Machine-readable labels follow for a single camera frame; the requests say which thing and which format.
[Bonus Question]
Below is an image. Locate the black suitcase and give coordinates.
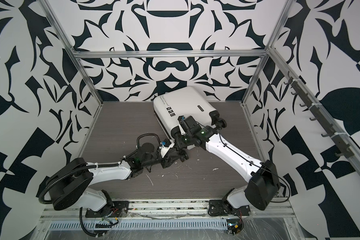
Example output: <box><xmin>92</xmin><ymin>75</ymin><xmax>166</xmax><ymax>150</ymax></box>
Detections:
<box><xmin>153</xmin><ymin>87</ymin><xmax>227</xmax><ymax>143</ymax></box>

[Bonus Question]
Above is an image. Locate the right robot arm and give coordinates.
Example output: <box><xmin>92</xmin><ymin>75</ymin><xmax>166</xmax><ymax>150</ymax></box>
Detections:
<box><xmin>175</xmin><ymin>116</ymin><xmax>281</xmax><ymax>214</ymax></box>

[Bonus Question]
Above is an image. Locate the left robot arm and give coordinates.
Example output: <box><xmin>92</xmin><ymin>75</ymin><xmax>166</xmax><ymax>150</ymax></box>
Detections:
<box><xmin>38</xmin><ymin>135</ymin><xmax>190</xmax><ymax>238</ymax></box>

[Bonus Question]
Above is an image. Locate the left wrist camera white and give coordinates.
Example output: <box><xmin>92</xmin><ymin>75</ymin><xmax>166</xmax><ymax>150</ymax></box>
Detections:
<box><xmin>160</xmin><ymin>140</ymin><xmax>175</xmax><ymax>158</ymax></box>

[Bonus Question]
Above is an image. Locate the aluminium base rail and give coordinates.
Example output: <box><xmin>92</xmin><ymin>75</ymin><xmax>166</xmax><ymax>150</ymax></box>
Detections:
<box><xmin>38</xmin><ymin>197</ymin><xmax>296</xmax><ymax>221</ymax></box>

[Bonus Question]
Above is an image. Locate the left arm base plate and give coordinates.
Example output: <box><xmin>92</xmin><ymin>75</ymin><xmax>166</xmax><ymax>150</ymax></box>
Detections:
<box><xmin>85</xmin><ymin>201</ymin><xmax>130</xmax><ymax>218</ymax></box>

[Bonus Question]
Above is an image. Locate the white slotted cable duct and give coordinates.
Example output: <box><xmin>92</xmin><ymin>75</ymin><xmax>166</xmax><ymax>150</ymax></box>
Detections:
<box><xmin>47</xmin><ymin>218</ymin><xmax>229</xmax><ymax>231</ymax></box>

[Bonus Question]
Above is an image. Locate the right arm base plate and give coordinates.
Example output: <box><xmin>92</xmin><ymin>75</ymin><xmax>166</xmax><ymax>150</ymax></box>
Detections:
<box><xmin>208</xmin><ymin>200</ymin><xmax>251</xmax><ymax>217</ymax></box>

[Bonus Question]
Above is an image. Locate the wall hook rack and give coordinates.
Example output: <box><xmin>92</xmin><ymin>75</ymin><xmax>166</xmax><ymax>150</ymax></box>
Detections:
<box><xmin>285</xmin><ymin>76</ymin><xmax>355</xmax><ymax>159</ymax></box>

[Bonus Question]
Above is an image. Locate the aluminium cage frame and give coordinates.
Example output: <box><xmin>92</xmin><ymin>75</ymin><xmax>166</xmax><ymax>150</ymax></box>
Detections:
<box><xmin>39</xmin><ymin>1</ymin><xmax>360</xmax><ymax>176</ymax></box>

